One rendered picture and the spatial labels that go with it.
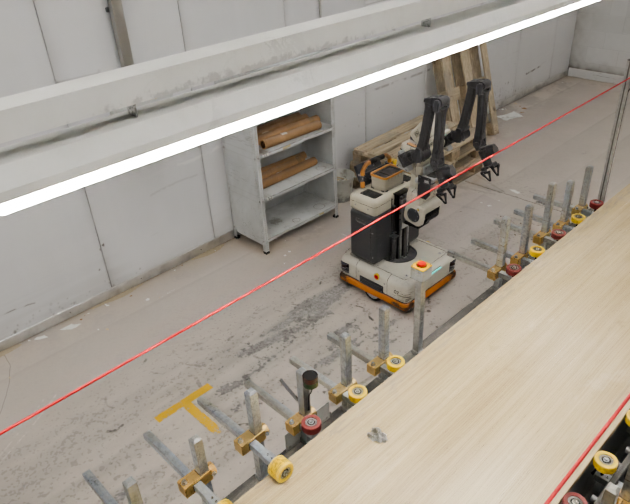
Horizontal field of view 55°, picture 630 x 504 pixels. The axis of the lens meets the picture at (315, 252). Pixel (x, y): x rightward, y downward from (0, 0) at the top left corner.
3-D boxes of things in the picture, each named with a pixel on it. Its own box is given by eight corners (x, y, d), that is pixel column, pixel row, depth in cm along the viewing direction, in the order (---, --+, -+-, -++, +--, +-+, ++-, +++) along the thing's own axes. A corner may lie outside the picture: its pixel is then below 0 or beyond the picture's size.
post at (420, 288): (410, 352, 304) (413, 278, 280) (416, 348, 306) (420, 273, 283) (418, 357, 301) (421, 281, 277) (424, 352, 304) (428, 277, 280)
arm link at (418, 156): (433, 88, 359) (422, 92, 353) (452, 96, 352) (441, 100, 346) (420, 155, 387) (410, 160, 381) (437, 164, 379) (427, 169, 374)
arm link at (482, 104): (485, 78, 380) (475, 83, 374) (493, 80, 377) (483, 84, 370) (479, 143, 403) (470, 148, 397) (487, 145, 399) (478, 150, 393)
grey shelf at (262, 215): (234, 237, 550) (210, 64, 469) (306, 202, 603) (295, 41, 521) (266, 255, 523) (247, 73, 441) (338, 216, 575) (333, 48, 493)
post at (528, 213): (514, 276, 363) (525, 204, 338) (517, 274, 365) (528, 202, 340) (520, 278, 361) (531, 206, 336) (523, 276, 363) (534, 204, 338)
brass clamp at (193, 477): (178, 489, 216) (175, 480, 213) (209, 466, 224) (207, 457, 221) (188, 500, 212) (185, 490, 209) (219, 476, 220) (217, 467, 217)
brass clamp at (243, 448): (233, 448, 230) (232, 439, 228) (261, 428, 238) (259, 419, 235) (244, 457, 226) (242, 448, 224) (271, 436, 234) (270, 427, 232)
